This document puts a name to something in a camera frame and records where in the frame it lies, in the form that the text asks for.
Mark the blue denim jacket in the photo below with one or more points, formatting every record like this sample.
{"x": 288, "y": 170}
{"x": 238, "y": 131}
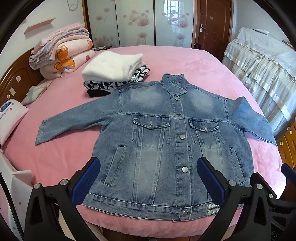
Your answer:
{"x": 150, "y": 150}

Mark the small black item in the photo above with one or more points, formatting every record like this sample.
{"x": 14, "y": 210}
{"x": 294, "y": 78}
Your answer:
{"x": 100, "y": 48}

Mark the folded white fleece sweater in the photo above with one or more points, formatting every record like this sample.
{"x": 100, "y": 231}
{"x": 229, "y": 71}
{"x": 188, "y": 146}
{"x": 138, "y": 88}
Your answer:
{"x": 111, "y": 66}

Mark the folded pink bear print quilt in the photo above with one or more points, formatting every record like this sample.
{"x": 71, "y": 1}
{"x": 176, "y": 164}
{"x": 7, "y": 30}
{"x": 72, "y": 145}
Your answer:
{"x": 64, "y": 62}

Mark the white bedside stand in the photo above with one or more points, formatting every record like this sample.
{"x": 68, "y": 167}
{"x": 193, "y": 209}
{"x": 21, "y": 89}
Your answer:
{"x": 13, "y": 180}

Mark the pink wall shelf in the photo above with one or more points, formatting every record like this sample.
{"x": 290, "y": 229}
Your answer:
{"x": 38, "y": 26}

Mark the wooden drawer cabinet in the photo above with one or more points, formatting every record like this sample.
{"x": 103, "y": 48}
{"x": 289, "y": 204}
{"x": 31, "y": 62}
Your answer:
{"x": 289, "y": 143}

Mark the white printed pillow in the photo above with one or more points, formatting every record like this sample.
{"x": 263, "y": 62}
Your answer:
{"x": 11, "y": 120}

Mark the stack of folded quilts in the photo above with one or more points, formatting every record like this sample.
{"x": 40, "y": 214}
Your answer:
{"x": 57, "y": 37}

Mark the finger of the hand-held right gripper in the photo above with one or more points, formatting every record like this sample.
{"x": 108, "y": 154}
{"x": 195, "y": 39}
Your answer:
{"x": 284, "y": 205}
{"x": 289, "y": 170}

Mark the floral sliding wardrobe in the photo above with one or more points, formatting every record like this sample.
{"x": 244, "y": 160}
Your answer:
{"x": 134, "y": 23}

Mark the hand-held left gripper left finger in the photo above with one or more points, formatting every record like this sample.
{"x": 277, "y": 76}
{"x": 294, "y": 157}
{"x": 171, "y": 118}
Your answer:
{"x": 85, "y": 183}

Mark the pink fleece bed blanket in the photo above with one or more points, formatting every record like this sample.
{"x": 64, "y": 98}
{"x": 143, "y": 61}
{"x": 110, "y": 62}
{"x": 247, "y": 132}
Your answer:
{"x": 69, "y": 143}

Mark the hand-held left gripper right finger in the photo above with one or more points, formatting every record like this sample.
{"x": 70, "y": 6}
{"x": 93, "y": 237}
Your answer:
{"x": 210, "y": 180}

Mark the wooden headboard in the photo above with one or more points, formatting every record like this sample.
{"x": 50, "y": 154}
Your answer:
{"x": 18, "y": 78}

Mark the folded black and white garment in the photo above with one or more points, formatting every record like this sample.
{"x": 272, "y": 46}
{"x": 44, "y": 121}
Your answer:
{"x": 99, "y": 85}

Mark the brown wooden door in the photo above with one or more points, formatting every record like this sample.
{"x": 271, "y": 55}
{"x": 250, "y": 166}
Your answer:
{"x": 217, "y": 27}

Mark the small pale patterned cloth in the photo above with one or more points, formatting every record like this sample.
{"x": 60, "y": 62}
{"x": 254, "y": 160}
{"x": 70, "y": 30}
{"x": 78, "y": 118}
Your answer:
{"x": 34, "y": 91}

